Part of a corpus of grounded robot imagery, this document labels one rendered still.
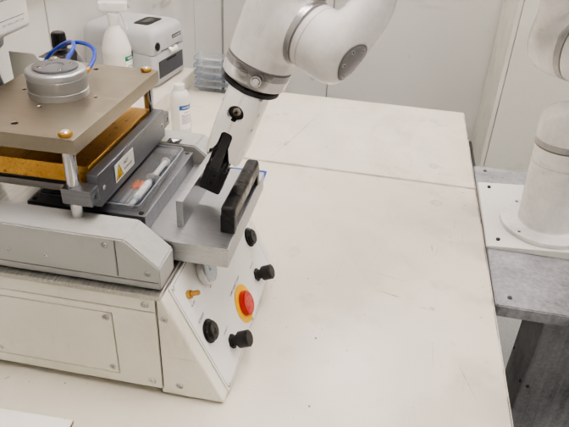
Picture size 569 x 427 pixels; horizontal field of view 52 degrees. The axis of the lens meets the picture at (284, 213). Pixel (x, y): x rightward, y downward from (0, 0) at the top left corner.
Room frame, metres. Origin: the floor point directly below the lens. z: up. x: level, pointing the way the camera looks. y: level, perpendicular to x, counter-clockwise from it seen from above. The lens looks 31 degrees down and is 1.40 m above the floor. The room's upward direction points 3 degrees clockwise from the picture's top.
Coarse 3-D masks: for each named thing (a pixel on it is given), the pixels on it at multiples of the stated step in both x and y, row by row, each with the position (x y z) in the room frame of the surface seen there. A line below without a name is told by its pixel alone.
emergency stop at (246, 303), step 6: (240, 294) 0.72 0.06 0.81; (246, 294) 0.73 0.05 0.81; (240, 300) 0.71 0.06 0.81; (246, 300) 0.72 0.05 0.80; (252, 300) 0.73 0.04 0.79; (240, 306) 0.70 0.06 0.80; (246, 306) 0.71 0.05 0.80; (252, 306) 0.72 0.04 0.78; (246, 312) 0.70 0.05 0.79; (252, 312) 0.71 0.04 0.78
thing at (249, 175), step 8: (248, 160) 0.79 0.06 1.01; (256, 160) 0.79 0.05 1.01; (248, 168) 0.76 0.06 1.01; (256, 168) 0.77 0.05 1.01; (240, 176) 0.74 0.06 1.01; (248, 176) 0.74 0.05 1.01; (256, 176) 0.77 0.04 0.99; (240, 184) 0.71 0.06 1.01; (248, 184) 0.72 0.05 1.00; (256, 184) 0.78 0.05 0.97; (232, 192) 0.69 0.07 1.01; (240, 192) 0.69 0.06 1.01; (248, 192) 0.72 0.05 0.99; (232, 200) 0.67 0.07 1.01; (240, 200) 0.68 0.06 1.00; (224, 208) 0.65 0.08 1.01; (232, 208) 0.65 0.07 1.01; (240, 208) 0.68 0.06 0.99; (224, 216) 0.65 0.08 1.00; (232, 216) 0.65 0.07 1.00; (224, 224) 0.65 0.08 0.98; (232, 224) 0.65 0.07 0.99; (224, 232) 0.65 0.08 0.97; (232, 232) 0.65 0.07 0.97
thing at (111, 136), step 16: (128, 112) 0.83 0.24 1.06; (144, 112) 0.83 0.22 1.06; (112, 128) 0.77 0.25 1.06; (128, 128) 0.77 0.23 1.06; (96, 144) 0.71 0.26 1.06; (112, 144) 0.72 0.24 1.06; (0, 160) 0.67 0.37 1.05; (16, 160) 0.66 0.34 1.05; (32, 160) 0.66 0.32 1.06; (48, 160) 0.66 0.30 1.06; (80, 160) 0.66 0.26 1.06; (96, 160) 0.67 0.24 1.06; (0, 176) 0.67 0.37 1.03; (16, 176) 0.67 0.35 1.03; (32, 176) 0.66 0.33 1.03; (48, 176) 0.66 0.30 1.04; (64, 176) 0.65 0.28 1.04; (80, 176) 0.65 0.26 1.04
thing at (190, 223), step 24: (192, 168) 0.83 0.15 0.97; (192, 192) 0.70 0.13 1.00; (168, 216) 0.68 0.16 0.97; (192, 216) 0.69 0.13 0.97; (216, 216) 0.69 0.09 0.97; (240, 216) 0.69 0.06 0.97; (168, 240) 0.63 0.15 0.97; (192, 240) 0.63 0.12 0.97; (216, 240) 0.63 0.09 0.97; (216, 264) 0.62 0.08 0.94
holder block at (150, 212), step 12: (192, 156) 0.83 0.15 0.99; (180, 168) 0.78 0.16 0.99; (168, 180) 0.74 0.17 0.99; (180, 180) 0.78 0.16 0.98; (36, 192) 0.69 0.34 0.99; (156, 192) 0.70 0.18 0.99; (168, 192) 0.73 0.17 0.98; (36, 204) 0.66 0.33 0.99; (48, 204) 0.66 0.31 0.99; (60, 204) 0.66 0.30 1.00; (156, 204) 0.68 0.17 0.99; (120, 216) 0.65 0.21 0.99; (132, 216) 0.64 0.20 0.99; (144, 216) 0.64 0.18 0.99; (156, 216) 0.67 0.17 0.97
